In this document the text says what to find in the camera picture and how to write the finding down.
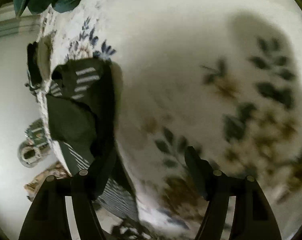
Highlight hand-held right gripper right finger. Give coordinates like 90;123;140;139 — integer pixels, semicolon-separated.
184;146;283;240

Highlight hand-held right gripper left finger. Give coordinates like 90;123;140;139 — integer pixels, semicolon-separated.
18;149;117;240

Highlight dark green garment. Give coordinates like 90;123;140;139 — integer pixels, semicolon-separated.
46;57;140;222

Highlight grey round object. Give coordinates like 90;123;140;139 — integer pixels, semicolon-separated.
18;120;52;168

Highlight floral bed sheet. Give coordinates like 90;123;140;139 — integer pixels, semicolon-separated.
24;0;302;240

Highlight black cloth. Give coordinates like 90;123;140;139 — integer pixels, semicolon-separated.
27;41;45;85

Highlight grey-blue striped curtain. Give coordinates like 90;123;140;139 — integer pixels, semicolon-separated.
0;15;41;41

